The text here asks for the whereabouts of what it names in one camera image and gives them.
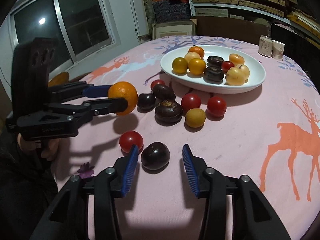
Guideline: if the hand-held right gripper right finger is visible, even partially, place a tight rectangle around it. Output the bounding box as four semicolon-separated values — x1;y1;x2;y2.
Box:
182;144;292;240

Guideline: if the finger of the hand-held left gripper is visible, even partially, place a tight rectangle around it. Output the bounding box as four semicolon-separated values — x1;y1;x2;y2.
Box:
49;82;113;103
49;97;128;124

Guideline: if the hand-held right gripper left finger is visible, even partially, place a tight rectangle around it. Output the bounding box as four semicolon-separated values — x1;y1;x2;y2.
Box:
30;144;139;240

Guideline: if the dark purple plum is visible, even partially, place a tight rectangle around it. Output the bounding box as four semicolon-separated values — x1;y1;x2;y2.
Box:
141;142;170;170
137;93;156;110

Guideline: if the red cherry tomato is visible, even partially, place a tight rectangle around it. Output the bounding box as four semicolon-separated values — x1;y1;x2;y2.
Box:
221;61;235;72
181;93;201;112
119;131;144;153
207;96;227;117
150;79;166;90

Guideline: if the small yellow fruit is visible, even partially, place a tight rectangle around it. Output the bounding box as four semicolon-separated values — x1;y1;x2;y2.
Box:
185;108;206;128

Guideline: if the dark purple fruit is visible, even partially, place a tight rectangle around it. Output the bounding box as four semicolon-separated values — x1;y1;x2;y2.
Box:
155;100;183;125
152;84;176;101
204;66;225;82
207;56;225;67

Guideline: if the yellow orange citrus fruit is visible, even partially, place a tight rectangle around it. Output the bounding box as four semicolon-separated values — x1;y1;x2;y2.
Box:
172;57;188;74
188;58;207;75

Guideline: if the pale yellow fruit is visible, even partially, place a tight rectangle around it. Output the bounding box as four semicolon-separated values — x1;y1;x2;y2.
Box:
236;64;250;80
225;66;247;86
184;52;201;62

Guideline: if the orange mandarin with stem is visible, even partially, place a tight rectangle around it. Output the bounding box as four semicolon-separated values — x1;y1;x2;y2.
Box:
188;45;205;58

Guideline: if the white plate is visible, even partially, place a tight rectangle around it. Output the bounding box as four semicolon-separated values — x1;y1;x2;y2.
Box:
160;45;266;94

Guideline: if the person's left hand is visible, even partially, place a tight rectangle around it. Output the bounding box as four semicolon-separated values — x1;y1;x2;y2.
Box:
17;133;60;162

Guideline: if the wooden chair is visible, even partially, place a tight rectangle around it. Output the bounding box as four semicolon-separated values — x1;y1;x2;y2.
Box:
47;72;70;88

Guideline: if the pink deer print tablecloth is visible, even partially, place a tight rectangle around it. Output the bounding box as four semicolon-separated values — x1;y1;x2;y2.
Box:
54;35;320;240

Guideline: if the white framed window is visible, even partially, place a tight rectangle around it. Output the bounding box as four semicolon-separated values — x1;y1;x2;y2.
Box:
9;0;119;64

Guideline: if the white leaning board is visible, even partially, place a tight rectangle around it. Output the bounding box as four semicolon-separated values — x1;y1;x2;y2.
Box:
128;0;150;37

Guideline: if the cardboard box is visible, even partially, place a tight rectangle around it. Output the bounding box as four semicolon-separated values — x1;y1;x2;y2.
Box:
152;20;198;40

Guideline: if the blue patterned box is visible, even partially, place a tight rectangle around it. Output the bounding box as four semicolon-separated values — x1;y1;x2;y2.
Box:
152;1;173;23
170;0;192;19

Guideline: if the white metal shelf rack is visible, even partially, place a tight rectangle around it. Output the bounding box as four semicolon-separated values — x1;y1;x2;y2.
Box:
184;0;320;43

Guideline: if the brown wooden board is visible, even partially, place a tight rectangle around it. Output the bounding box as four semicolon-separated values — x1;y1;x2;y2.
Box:
196;16;273;46

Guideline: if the beverage can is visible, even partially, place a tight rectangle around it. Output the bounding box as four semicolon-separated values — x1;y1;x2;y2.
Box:
259;35;272;57

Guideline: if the paper cup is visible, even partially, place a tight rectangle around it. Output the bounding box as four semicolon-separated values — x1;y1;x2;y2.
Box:
272;40;286;60

